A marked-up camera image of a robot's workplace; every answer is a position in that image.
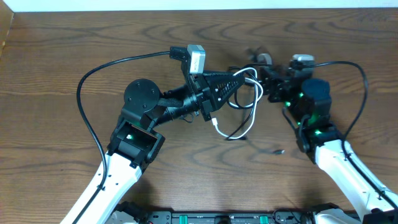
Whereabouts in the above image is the white usb cable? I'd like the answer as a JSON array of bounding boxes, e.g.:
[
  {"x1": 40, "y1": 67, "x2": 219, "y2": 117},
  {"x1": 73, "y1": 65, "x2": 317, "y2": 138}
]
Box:
[{"x1": 211, "y1": 67, "x2": 264, "y2": 141}]

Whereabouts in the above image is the black usb cable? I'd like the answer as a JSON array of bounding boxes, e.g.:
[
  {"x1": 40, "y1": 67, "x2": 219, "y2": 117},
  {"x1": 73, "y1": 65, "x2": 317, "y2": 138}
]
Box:
[{"x1": 225, "y1": 63, "x2": 285, "y2": 156}]

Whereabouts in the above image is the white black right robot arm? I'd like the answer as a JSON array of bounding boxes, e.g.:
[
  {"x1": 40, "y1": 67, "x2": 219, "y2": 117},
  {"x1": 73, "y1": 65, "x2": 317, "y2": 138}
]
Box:
[{"x1": 251, "y1": 51, "x2": 397, "y2": 223}]

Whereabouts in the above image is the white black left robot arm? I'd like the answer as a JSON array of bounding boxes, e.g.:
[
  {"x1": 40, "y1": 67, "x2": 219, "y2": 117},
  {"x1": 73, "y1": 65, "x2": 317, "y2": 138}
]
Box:
[{"x1": 62, "y1": 62, "x2": 245, "y2": 223}]

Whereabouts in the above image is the brown cardboard side panel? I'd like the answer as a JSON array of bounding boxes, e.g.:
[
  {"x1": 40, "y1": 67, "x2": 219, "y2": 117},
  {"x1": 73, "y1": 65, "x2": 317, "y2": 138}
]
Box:
[{"x1": 0, "y1": 0, "x2": 14, "y2": 55}]

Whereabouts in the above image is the black left camera cable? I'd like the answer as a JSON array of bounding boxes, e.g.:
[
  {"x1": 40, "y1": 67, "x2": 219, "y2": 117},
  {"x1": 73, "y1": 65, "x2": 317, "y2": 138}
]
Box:
[{"x1": 73, "y1": 51, "x2": 172, "y2": 224}]

